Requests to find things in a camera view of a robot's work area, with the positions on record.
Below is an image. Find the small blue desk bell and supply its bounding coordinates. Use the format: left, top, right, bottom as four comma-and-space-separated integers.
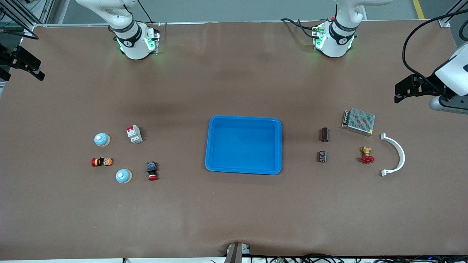
116, 168, 133, 184
94, 132, 111, 148

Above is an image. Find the metal mesh power supply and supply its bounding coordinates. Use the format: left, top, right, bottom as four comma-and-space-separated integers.
341, 108, 376, 137

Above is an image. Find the white half-round pipe clamp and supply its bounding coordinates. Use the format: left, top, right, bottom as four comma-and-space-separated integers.
380, 133, 405, 177

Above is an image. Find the brass valve red handwheel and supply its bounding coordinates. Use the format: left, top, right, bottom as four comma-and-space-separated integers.
360, 146, 375, 164

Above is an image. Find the white red circuit breaker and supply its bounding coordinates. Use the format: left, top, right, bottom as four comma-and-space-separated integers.
126, 125, 143, 144

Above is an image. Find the red emergency stop button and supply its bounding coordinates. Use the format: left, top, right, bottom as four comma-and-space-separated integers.
146, 161, 159, 181

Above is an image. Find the blue plastic tray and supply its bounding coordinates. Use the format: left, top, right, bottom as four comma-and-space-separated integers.
205, 115, 282, 175

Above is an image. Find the brown table mat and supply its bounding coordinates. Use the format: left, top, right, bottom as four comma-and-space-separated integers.
0, 20, 468, 260

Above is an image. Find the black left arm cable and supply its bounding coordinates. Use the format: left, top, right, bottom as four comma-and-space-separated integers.
402, 9, 468, 88

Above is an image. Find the aluminium frame profile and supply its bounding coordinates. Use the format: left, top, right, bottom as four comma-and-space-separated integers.
0, 0, 55, 33
438, 0, 468, 28

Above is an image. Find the black base cable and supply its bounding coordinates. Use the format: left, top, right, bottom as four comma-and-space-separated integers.
280, 18, 317, 37

